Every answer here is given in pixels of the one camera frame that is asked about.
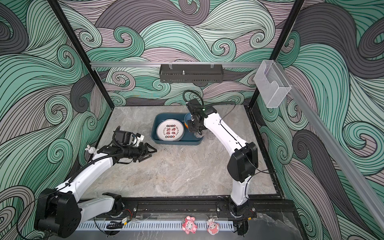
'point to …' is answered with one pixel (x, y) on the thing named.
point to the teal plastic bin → (188, 138)
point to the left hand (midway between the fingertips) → (155, 151)
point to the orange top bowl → (186, 125)
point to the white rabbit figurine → (92, 150)
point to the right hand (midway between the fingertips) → (194, 128)
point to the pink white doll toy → (213, 227)
